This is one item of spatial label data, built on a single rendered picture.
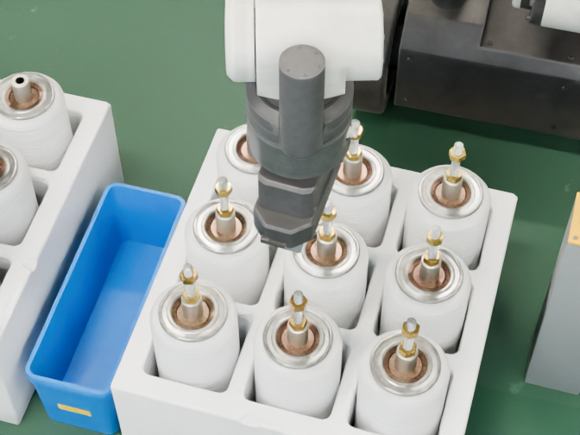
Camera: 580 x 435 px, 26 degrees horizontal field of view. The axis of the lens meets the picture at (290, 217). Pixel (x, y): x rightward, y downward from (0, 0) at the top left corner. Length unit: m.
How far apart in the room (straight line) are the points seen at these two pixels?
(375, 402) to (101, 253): 0.49
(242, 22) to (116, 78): 0.99
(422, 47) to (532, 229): 0.29
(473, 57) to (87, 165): 0.53
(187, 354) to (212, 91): 0.64
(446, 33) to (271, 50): 0.78
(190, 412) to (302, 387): 0.14
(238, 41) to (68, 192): 0.66
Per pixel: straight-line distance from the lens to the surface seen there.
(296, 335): 1.32
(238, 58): 0.95
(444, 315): 1.39
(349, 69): 0.96
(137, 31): 1.99
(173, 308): 1.37
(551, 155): 1.85
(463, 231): 1.46
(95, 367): 1.64
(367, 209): 1.47
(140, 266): 1.71
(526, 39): 1.73
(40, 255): 1.53
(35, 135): 1.57
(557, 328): 1.52
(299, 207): 1.08
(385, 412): 1.34
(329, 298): 1.41
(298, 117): 0.95
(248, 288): 1.46
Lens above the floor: 1.42
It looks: 54 degrees down
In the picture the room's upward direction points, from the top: straight up
